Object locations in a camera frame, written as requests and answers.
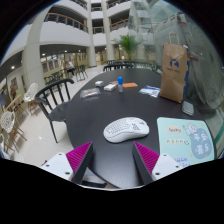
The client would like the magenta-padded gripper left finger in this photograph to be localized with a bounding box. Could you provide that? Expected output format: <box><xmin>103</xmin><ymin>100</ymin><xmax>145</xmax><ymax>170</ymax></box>
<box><xmin>40</xmin><ymin>141</ymin><xmax>95</xmax><ymax>185</ymax></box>

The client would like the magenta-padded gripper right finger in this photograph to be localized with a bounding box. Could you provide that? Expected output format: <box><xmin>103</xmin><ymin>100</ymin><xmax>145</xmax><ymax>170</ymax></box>
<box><xmin>131</xmin><ymin>141</ymin><xmax>184</xmax><ymax>186</ymax></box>

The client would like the white perforated computer mouse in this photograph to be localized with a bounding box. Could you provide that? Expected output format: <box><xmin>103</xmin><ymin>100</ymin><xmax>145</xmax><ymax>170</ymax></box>
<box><xmin>103</xmin><ymin>116</ymin><xmax>150</xmax><ymax>144</ymax></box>

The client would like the light green printed mouse pad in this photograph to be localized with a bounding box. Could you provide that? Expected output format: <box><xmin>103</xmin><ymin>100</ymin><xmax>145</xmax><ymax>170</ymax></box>
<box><xmin>156</xmin><ymin>116</ymin><xmax>216</xmax><ymax>168</ymax></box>

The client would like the black spindle-back chair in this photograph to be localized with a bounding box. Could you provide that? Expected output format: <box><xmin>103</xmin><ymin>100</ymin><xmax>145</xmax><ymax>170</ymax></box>
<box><xmin>34</xmin><ymin>78</ymin><xmax>76</xmax><ymax>144</ymax></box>

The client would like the clear plastic packet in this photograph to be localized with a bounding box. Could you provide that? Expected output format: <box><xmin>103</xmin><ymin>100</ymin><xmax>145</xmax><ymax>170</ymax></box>
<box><xmin>79</xmin><ymin>87</ymin><xmax>101</xmax><ymax>100</ymax></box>

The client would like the blue and white packet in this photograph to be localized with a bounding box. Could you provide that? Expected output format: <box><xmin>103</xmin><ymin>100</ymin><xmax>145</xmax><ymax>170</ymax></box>
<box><xmin>138</xmin><ymin>85</ymin><xmax>161</xmax><ymax>99</ymax></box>

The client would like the small blue-capped bottle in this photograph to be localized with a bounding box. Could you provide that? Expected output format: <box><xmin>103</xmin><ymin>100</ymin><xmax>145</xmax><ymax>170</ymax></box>
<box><xmin>117</xmin><ymin>76</ymin><xmax>124</xmax><ymax>93</ymax></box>

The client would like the white perforated chair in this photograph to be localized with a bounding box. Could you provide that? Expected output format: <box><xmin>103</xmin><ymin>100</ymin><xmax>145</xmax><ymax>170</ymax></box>
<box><xmin>22</xmin><ymin>82</ymin><xmax>39</xmax><ymax>115</ymax></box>
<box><xmin>0</xmin><ymin>110</ymin><xmax>28</xmax><ymax>153</ymax></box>

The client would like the group of black chairs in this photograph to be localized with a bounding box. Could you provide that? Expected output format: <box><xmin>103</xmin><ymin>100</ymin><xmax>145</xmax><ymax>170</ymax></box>
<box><xmin>43</xmin><ymin>64</ymin><xmax>89</xmax><ymax>85</ymax></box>

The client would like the brown paper bag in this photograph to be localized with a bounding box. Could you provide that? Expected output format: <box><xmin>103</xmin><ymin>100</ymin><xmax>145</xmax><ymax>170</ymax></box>
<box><xmin>159</xmin><ymin>31</ymin><xmax>191</xmax><ymax>104</ymax></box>

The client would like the black chair behind table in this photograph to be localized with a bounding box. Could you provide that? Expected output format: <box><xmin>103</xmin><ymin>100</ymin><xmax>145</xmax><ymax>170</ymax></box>
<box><xmin>102</xmin><ymin>59</ymin><xmax>158</xmax><ymax>73</ymax></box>

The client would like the green potted palm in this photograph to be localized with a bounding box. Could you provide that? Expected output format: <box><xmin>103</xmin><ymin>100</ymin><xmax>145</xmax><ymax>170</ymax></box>
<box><xmin>113</xmin><ymin>34</ymin><xmax>142</xmax><ymax>61</ymax></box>

